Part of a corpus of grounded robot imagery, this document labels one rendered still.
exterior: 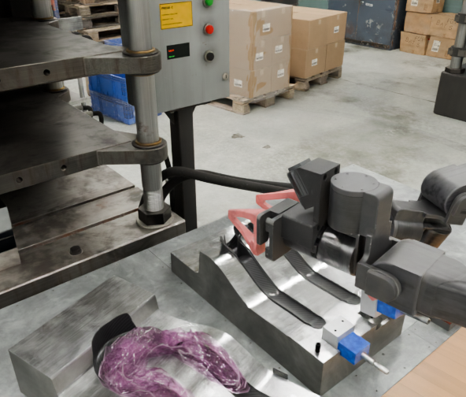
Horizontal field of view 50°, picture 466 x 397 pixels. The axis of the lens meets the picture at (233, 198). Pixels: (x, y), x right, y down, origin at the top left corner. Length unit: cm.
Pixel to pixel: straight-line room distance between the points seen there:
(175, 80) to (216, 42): 18
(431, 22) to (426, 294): 716
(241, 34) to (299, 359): 403
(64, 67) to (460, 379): 111
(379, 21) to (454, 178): 711
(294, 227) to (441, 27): 705
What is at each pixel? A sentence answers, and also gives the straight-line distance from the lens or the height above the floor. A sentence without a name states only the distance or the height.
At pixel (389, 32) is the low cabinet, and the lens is 788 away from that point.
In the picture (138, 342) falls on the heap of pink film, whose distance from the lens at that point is 97.
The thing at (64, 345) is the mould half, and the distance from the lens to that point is 98.
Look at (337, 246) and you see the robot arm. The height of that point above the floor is 121.
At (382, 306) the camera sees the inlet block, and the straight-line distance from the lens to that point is 101.
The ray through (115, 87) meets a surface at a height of 33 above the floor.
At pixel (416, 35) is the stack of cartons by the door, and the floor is 25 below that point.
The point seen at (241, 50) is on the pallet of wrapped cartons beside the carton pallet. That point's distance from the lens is 480.
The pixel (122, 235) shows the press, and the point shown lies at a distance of 148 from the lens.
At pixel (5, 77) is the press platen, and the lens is 127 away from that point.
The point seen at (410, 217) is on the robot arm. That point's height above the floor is 115.
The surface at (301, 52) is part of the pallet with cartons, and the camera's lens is 554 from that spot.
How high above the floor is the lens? 157
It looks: 28 degrees down
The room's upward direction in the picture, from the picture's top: straight up
